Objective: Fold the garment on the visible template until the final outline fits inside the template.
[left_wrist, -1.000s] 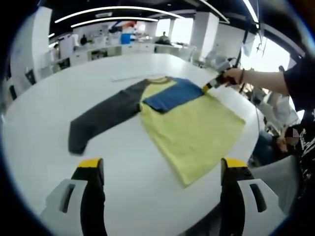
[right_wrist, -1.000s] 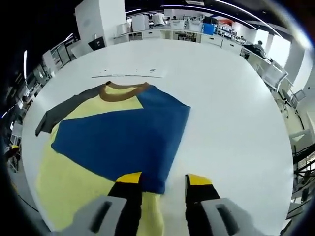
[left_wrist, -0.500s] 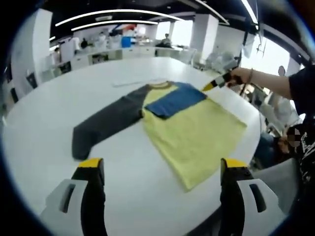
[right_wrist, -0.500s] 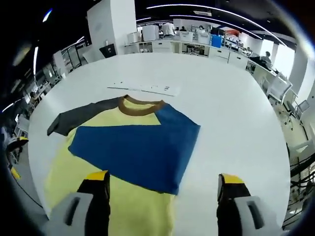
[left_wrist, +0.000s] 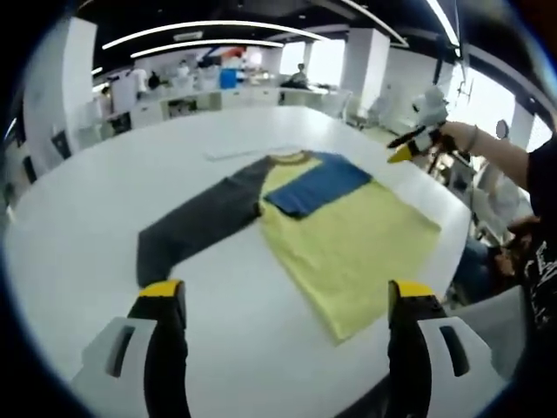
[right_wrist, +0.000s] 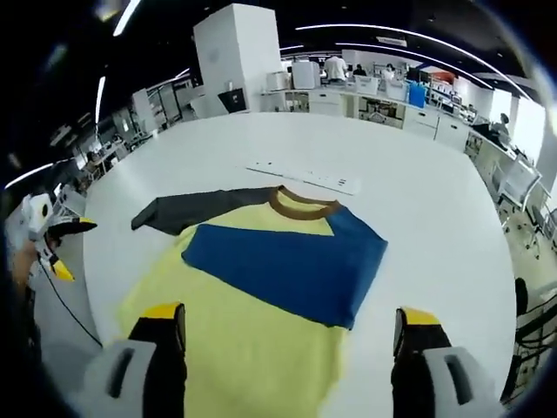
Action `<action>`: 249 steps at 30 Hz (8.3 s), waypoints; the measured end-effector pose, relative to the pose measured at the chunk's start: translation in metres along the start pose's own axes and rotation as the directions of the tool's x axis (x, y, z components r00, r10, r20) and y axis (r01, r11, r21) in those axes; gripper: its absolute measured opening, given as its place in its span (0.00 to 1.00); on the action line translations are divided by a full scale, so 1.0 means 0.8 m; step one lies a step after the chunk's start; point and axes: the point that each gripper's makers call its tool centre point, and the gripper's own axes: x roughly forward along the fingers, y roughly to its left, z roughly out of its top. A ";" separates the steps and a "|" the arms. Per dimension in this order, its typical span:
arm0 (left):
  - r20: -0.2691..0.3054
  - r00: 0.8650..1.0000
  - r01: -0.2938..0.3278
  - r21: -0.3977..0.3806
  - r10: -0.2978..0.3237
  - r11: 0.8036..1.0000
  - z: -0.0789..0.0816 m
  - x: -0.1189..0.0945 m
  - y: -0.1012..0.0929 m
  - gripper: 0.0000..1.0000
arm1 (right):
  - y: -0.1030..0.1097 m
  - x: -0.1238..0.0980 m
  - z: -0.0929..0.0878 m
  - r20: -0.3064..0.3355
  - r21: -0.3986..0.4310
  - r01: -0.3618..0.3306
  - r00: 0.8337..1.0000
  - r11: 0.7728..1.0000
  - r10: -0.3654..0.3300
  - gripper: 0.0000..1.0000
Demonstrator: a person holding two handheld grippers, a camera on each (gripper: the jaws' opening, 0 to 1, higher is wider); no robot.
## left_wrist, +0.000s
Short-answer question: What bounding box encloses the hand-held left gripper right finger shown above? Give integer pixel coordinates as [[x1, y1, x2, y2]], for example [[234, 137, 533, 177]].
[[386, 280, 508, 418]]

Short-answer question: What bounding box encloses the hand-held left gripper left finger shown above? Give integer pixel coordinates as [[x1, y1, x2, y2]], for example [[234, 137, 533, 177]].
[[71, 280, 191, 418]]

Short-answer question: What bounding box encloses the yellow blue grey garment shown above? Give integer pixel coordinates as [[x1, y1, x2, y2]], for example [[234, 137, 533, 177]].
[[137, 150, 443, 347]]

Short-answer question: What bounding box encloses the white template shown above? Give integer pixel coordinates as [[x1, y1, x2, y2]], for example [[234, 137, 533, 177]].
[[204, 146, 306, 164]]

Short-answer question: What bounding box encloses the person's right hand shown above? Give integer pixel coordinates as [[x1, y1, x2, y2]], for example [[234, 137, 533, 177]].
[[437, 120, 474, 154]]

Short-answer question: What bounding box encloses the black tripod stand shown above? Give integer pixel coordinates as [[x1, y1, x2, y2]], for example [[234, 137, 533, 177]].
[[452, 64, 476, 106]]

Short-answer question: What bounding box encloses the white narrow pillar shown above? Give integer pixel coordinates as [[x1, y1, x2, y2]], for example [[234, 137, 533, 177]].
[[341, 28, 392, 119]]

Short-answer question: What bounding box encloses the grey mesh chair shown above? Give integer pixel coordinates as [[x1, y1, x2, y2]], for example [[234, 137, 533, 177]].
[[443, 286, 528, 381]]

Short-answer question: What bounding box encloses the person's dark shirt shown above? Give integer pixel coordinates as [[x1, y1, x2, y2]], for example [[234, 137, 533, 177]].
[[516, 133, 557, 352]]

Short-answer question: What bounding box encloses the white cabinet row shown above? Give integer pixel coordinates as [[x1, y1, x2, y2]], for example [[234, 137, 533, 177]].
[[99, 84, 341, 128]]

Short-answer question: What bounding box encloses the short ceiling light strip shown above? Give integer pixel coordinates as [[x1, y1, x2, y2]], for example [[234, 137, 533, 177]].
[[130, 37, 285, 58]]

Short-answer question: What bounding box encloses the black waste bin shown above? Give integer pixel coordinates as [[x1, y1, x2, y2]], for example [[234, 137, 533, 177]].
[[50, 133, 71, 161]]

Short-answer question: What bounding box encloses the long ceiling light strip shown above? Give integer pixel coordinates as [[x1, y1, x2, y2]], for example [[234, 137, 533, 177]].
[[102, 18, 324, 51]]

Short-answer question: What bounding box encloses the white square pillar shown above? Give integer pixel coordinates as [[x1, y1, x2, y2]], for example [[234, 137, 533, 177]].
[[23, 19, 99, 167]]

